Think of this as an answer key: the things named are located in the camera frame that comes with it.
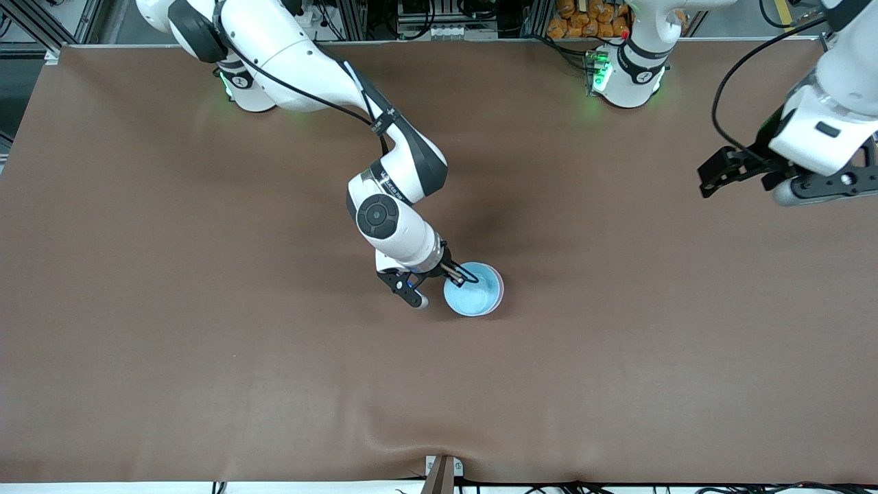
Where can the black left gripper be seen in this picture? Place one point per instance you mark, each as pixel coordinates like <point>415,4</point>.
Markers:
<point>761,149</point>

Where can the blue bowl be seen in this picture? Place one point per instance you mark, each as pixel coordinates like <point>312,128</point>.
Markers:
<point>477,298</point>

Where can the aluminium corner frame beam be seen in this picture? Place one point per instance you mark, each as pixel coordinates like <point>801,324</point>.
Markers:
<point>830,42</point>

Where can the brown table cover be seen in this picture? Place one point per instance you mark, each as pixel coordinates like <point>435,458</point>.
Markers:
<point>549,384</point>

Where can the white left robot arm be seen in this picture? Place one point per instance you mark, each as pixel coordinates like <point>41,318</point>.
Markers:
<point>844,103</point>

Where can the orange packaged snacks pile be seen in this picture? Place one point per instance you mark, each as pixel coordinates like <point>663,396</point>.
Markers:
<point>583,20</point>

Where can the brown camera mount post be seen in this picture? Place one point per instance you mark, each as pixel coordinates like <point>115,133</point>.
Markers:
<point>442,477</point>

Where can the power strip with black plugs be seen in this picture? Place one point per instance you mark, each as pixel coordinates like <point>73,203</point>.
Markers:
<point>314,17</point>

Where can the aluminium frame post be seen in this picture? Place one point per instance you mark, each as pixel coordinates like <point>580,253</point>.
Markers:
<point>537,19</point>
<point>353,20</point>

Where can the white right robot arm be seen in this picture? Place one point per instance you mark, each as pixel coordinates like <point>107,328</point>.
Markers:
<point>288,55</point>

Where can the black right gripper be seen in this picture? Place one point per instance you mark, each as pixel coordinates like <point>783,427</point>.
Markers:
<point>446,263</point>

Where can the aluminium diagonal frame beam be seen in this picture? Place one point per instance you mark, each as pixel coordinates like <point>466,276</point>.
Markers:
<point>41,34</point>

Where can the white power strip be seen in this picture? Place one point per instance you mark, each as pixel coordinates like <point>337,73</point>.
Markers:
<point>449,31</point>

